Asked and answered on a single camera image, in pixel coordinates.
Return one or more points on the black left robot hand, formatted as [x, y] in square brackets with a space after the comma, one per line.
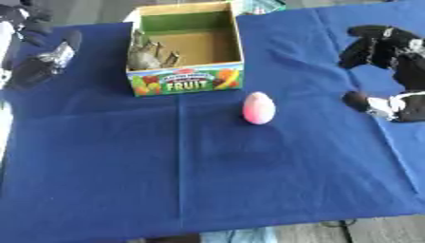
[34, 68]

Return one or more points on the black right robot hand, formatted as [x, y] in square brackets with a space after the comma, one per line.
[410, 72]

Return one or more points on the tan cardboard box green inside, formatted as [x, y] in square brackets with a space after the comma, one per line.
[188, 80]

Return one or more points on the grey brown toy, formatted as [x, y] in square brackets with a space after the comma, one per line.
[143, 58]

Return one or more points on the pink toy egg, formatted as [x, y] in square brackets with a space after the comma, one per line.
[258, 108]

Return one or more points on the teal printed package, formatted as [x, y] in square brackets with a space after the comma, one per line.
[261, 6]

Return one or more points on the light blue fabric item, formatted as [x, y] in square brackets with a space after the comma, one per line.
[239, 235]

